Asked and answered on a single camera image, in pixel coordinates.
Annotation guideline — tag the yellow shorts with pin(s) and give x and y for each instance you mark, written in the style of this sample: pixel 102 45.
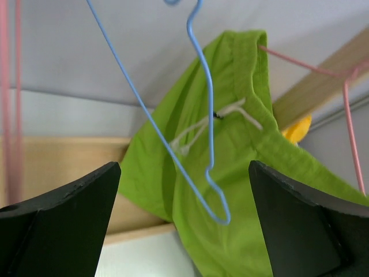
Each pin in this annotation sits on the yellow shorts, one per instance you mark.
pixel 297 132

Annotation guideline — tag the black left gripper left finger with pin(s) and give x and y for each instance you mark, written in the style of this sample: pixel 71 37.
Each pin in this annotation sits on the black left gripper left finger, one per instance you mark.
pixel 61 232

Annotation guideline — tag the blue hanger of grey shorts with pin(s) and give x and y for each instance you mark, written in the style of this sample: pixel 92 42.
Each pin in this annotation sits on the blue hanger of grey shorts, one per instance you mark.
pixel 210 118

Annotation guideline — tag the pink hanger of yellow shorts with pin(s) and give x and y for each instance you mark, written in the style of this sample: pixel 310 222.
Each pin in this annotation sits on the pink hanger of yellow shorts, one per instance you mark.
pixel 18 143

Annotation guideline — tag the pink hanger of green shorts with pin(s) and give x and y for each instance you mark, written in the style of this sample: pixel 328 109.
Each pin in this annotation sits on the pink hanger of green shorts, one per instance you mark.
pixel 349 78

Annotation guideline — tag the pink hanger of olive shorts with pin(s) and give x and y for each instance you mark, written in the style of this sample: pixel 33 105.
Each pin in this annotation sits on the pink hanger of olive shorts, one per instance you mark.
pixel 7 159

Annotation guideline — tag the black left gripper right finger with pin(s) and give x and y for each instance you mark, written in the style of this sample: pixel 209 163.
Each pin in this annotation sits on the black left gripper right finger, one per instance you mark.
pixel 308 232

